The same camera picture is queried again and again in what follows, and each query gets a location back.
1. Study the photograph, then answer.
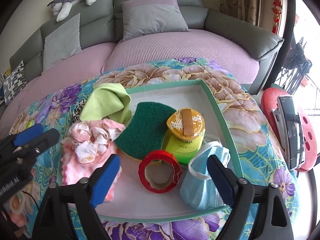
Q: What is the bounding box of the blue face mask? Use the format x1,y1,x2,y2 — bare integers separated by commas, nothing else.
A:
180,135,231,210

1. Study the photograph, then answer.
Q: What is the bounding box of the pink fluffy towel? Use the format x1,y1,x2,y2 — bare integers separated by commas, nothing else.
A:
60,118,126,203

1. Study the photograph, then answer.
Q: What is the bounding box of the green tissue pack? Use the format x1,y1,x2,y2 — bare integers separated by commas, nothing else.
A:
162,130,205,166
25,120,35,129

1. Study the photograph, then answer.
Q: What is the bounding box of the green yellow scrub sponge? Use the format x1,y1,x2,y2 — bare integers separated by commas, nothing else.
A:
115,102,176,161

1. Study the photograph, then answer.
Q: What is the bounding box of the red tape roll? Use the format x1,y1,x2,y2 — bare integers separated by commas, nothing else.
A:
138,150,182,194

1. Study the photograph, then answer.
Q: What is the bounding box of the black white leopard scrunchie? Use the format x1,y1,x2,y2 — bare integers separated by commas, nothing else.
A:
72,99,86,123

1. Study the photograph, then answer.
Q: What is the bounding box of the lime green cloth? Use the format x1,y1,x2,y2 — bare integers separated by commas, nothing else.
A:
80,83,132,124

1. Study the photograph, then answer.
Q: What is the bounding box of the pink satin scrunchie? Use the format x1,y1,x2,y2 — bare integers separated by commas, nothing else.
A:
69,120,119,165

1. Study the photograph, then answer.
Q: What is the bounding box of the person's left hand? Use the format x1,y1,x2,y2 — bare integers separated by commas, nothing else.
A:
9,193,26,228

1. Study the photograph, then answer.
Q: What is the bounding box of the floral blue purple blanket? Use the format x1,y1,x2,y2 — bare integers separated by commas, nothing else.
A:
1,58,299,239

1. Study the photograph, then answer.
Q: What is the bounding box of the teal shallow cardboard tray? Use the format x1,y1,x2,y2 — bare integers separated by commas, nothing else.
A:
56,79,245,223

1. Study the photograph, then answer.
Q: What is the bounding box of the black white patterned pillow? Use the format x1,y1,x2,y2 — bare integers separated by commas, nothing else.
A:
3,61,27,106

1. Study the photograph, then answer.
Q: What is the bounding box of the black phone on stool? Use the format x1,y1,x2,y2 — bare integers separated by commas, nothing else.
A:
272,95,305,170

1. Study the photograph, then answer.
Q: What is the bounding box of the red plastic stool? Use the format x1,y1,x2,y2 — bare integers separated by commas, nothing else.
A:
261,87,318,172

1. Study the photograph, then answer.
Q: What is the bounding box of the grey left throw pillow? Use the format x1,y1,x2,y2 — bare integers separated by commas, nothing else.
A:
42,14,82,73

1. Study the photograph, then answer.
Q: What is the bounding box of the grey sofa with pink cover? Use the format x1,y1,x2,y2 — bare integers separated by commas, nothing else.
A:
1,0,284,134

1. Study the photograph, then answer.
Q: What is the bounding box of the grey pink right throw pillow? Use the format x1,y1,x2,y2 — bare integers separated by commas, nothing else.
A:
122,0,189,41

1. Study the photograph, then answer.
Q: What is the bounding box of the red hanging decoration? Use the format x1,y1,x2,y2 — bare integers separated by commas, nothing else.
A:
271,0,283,34

